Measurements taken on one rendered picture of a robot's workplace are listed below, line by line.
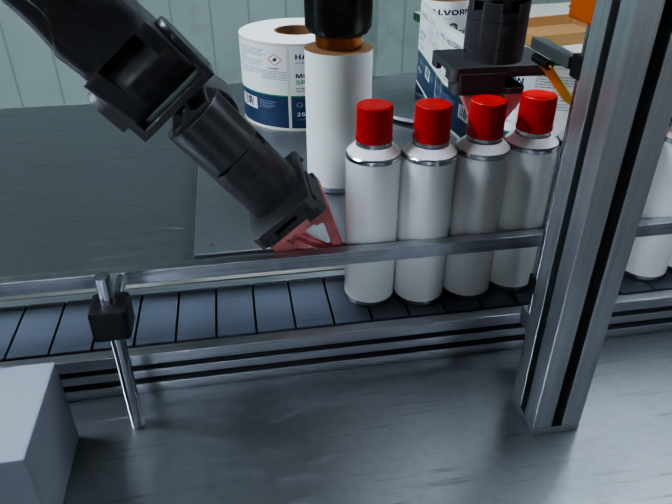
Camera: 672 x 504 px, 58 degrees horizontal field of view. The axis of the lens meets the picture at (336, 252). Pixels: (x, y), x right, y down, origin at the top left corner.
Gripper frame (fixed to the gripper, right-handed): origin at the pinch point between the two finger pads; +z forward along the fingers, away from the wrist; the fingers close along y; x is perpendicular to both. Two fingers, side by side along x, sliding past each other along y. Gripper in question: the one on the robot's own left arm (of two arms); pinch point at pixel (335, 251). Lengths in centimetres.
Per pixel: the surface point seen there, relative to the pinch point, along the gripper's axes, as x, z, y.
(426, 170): -12.0, -2.7, -2.9
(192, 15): 41, 11, 289
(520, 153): -19.6, 3.0, -1.5
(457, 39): -25.6, 5.9, 34.7
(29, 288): 20.1, -18.8, -4.3
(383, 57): -22, 92, 278
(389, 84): -15, 18, 67
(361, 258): -2.4, -0.4, -4.4
